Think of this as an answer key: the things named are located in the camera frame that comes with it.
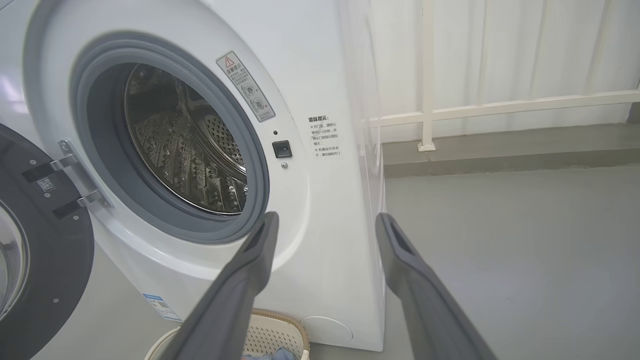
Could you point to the black round glass machine door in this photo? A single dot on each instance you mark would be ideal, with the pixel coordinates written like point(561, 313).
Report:
point(55, 260)

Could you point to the white metal railing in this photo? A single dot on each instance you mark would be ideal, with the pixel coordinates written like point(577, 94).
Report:
point(427, 75)

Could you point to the blue energy label sticker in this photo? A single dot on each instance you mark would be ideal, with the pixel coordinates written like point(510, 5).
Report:
point(162, 307)

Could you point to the round white filter cover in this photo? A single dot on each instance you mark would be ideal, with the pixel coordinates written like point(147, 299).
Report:
point(327, 331)

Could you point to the white washing machine body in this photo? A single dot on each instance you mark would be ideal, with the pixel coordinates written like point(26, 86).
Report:
point(320, 75)

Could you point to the black door latch socket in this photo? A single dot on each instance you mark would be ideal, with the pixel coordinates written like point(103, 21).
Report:
point(281, 149)

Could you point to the grey rubber door gasket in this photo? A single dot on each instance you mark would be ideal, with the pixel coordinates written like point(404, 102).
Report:
point(105, 150)

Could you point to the steel perforated washing drum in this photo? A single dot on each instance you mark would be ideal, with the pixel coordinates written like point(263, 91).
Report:
point(175, 150)

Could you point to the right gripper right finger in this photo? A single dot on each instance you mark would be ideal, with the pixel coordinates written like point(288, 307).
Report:
point(430, 315)

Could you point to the small QR code sticker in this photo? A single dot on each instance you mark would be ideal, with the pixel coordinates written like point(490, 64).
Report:
point(46, 184)

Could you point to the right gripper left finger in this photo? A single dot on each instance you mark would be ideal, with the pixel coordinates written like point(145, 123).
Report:
point(225, 305)

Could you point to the cream perforated laundry basket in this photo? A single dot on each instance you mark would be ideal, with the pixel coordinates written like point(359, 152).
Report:
point(270, 335)

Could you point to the blue cartoon print garment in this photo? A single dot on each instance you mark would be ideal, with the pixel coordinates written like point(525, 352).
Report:
point(280, 355)

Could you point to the warning sticker red triangle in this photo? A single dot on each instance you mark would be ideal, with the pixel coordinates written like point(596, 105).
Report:
point(246, 87)

